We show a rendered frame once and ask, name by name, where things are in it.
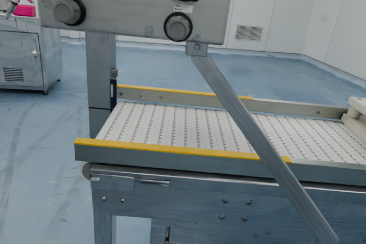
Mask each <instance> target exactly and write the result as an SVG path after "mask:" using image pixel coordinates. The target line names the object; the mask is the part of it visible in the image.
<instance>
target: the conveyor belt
mask: <svg viewBox="0 0 366 244"><path fill-rule="evenodd" d="M250 114H251V115H252V117H253V118H254V119H255V121H256V122H257V123H258V125H259V126H260V128H261V129H262V130H263V132H264V133H265V135H266V136H267V137H268V139H269V140H270V142H271V143H272V144H273V146H274V147H275V148H276V150H277V151H278V153H279V154H280V156H288V157H289V158H301V159H308V160H320V161H332V162H344V163H355V164H366V143H365V142H364V141H362V140H361V139H360V138H359V137H358V136H357V135H355V134H354V133H353V132H352V131H351V130H350V129H348V128H347V127H346V126H344V125H342V124H341V122H340V121H333V120H321V119H310V118H298V117H287V116H280V115H269V114H258V113H250ZM95 139H103V140H110V141H122V142H134V143H145V144H157V145H170V146H176V147H188V148H200V149H212V150H224V151H236V152H243V153H255V154H256V152H255V150H254V149H253V148H252V146H251V145H250V143H249V142H248V140H247V139H246V137H245V136H244V135H243V133H242V132H241V130H240V129H239V127H238V126H237V125H236V123H235V122H234V120H233V119H232V117H231V116H230V114H229V113H228V112H227V111H223V110H216V109H205V108H194V107H182V106H171V105H159V104H153V103H141V102H129V101H121V102H119V103H117V105H116V106H115V108H114V110H113V111H112V113H111V114H110V116H109V117H108V119H107V120H106V122H105V124H104V125H103V127H102V129H101V130H100V132H99V133H98V135H97V136H96V138H95Z"/></svg>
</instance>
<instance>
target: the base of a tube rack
mask: <svg viewBox="0 0 366 244"><path fill-rule="evenodd" d="M340 122H341V123H342V122H343V123H344V125H345V126H346V127H347V128H348V129H350V130H351V131H352V132H353V133H354V134H355V135H357V136H358V137H359V138H360V139H361V140H362V141H364V142H365V143H366V116H364V115H360V117H359V119H354V118H350V117H348V116H347V114H345V113H344V114H343V116H342V118H341V121H340Z"/></svg>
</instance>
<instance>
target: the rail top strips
mask: <svg viewBox="0 0 366 244"><path fill-rule="evenodd" d="M116 87H122V88H133V89H145V90H156V91H162V92H174V93H185V94H196V95H207V96H216V94H215V93H206V92H199V91H188V90H177V89H166V88H155V87H144V86H132V85H125V84H117V86H116ZM238 97H239V98H240V99H248V100H252V97H251V96H240V95H238ZM74 144H81V145H93V146H100V147H112V148H124V149H136V150H148V151H160V152H167V153H179V154H191V155H203V156H215V157H227V158H239V159H246V160H258V161H261V159H260V157H259V156H258V155H257V154H255V153H248V152H236V151H224V150H212V149H200V148H188V147H176V146H170V145H157V144H145V143H134V142H122V141H110V140H103V139H91V138H79V137H77V138H76V140H75V141H74ZM281 157H282V159H283V160H284V161H285V163H292V161H291V160H290V159H289V157H288V156H281Z"/></svg>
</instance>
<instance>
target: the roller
mask: <svg viewBox="0 0 366 244"><path fill-rule="evenodd" d="M93 164H102V165H107V163H96V162H89V163H86V164H85V165H84V166H83V169H82V174H83V176H84V177H85V178H86V179H88V180H91V177H92V175H91V174H90V169H91V167H92V165H93Z"/></svg>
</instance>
